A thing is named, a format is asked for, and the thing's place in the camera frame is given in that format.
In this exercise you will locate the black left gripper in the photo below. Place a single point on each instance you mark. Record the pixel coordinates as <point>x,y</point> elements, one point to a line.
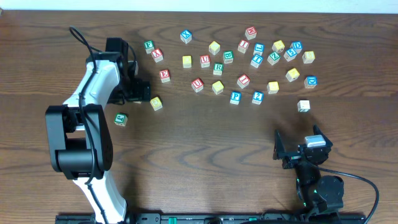
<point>142,91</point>

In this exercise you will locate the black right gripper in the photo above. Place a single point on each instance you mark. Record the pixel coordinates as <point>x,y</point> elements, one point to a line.
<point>294,157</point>

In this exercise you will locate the red E wooden block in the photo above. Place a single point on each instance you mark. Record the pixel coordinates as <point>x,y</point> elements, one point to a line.
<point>164,76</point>

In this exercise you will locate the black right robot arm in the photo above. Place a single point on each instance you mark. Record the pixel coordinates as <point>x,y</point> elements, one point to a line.
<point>319,193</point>

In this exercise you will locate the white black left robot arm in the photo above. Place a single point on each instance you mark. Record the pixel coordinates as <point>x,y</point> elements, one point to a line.
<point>79,140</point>

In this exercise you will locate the yellow G wooden block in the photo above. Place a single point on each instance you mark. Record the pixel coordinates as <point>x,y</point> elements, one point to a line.
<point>156,103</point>

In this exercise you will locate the green J wooden block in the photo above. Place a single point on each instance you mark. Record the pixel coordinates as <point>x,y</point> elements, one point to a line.
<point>120,119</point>

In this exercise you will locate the red X wooden block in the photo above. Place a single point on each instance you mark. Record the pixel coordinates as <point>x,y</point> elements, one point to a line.
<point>157,55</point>

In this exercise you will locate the green F wooden block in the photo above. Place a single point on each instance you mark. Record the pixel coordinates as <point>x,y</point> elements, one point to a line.
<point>149,46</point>

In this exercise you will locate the blue 2 wooden block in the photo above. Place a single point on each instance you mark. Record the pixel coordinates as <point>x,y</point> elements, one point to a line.
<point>257,97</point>

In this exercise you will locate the yellow S wooden block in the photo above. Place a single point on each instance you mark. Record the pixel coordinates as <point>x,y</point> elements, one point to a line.
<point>272,87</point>

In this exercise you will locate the blue D block lower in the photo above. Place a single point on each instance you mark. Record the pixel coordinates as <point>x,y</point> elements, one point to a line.
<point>310,82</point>

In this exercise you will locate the blue d block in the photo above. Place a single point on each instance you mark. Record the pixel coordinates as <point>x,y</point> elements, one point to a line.
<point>310,82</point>
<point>296,46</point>

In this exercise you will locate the yellow block left middle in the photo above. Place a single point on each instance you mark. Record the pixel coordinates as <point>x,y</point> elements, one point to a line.
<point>187,61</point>

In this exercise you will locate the yellow K wooden block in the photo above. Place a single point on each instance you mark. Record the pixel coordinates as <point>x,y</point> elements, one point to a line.
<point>292,75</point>

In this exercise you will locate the red U block lower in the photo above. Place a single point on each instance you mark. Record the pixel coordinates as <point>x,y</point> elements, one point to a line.
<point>197,85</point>

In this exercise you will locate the red u block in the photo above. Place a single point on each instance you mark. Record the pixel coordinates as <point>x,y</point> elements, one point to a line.
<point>205,61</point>
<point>197,85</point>

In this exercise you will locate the blue P wooden block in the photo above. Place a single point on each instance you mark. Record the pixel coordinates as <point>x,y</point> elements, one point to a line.
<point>235,97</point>

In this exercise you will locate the blue X wooden block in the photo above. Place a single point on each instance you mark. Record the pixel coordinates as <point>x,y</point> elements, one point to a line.
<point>186,36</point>

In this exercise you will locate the red U block upper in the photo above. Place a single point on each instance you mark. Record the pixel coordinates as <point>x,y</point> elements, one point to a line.
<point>205,61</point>

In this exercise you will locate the red I block lower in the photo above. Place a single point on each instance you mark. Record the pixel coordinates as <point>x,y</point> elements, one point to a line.
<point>243,81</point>

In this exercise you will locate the red i block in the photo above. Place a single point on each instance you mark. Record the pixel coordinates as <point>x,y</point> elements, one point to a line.
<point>243,81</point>
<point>243,46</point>

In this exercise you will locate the yellow 8 wooden block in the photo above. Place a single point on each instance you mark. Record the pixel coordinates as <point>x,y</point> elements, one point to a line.
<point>308,57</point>

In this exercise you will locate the green Z wooden block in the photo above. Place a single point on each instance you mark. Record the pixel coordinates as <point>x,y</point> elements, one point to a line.
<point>273,58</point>

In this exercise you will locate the blue 5 wooden block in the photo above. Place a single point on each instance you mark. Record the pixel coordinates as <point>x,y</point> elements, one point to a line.
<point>290,54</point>

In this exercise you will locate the yellow Q wooden block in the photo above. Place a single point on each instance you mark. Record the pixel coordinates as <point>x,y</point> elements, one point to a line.
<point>217,87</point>

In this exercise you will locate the blue T wooden block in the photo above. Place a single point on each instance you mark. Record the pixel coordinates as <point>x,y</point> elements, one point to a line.
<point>256,60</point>

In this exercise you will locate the green R wooden block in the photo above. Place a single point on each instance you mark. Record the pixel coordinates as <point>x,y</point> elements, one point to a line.
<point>218,69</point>

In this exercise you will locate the yellow block upper centre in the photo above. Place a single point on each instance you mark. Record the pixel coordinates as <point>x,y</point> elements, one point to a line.
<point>214,48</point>

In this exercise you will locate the blue D block upper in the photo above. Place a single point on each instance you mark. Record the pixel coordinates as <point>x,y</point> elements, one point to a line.
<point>296,46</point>

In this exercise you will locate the yellow block upper right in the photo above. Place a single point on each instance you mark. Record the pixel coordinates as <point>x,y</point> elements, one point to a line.
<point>278,46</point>

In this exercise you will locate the blue L wooden block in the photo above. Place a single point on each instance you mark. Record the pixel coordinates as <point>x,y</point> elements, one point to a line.
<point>258,49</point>

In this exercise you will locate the green B wooden block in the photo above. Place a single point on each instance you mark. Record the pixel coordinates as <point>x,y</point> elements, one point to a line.
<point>228,56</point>

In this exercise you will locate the red I block upper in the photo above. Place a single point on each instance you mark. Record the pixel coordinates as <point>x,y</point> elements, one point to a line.
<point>243,46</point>

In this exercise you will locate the red block far top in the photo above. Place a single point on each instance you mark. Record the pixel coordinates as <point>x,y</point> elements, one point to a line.
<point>250,33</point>

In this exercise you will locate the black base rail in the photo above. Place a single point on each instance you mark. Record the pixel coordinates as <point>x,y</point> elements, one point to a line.
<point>156,218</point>

